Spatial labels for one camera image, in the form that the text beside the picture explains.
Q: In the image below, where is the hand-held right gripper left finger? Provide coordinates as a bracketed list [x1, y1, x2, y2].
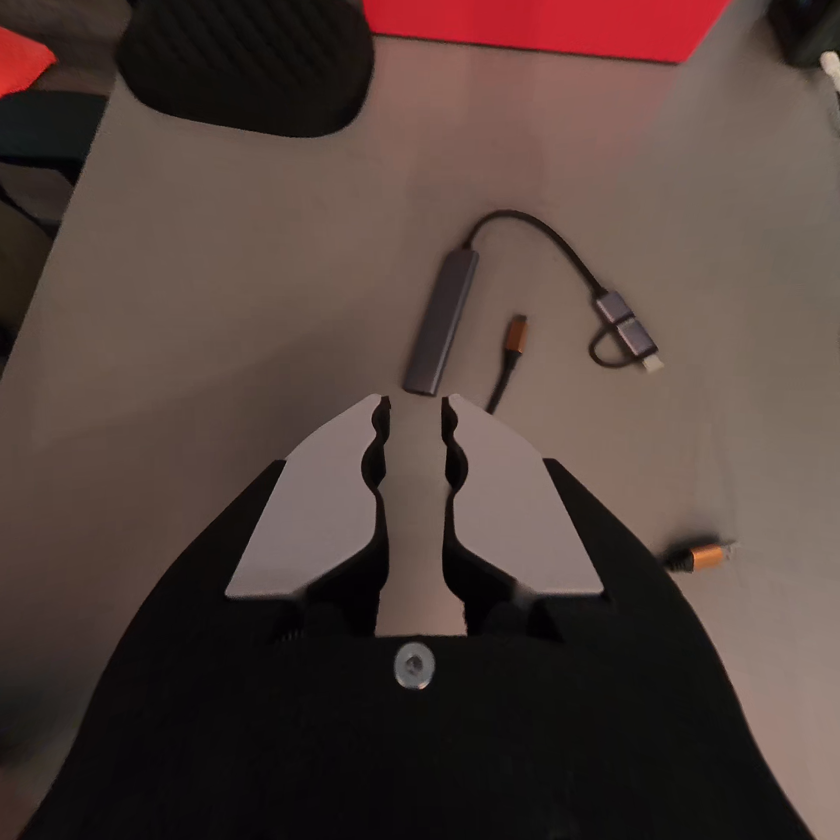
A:
[224, 394, 392, 601]

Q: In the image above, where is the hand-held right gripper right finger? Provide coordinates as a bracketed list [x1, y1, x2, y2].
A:
[440, 392, 606, 601]

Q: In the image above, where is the black cable with orange plugs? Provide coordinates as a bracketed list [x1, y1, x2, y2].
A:
[486, 314, 739, 575]

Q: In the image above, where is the grey usb hub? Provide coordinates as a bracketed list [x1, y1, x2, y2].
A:
[402, 248, 476, 398]

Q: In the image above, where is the thin black hub cable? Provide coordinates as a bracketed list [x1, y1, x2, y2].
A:
[466, 209, 665, 376]

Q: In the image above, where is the red plastic bin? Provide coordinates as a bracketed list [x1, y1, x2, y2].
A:
[361, 0, 723, 65]

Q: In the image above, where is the dark ribbed object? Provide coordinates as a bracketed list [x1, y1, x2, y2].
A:
[118, 0, 375, 139]

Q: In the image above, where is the black charger cube with display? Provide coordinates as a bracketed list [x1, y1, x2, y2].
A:
[768, 0, 840, 67]

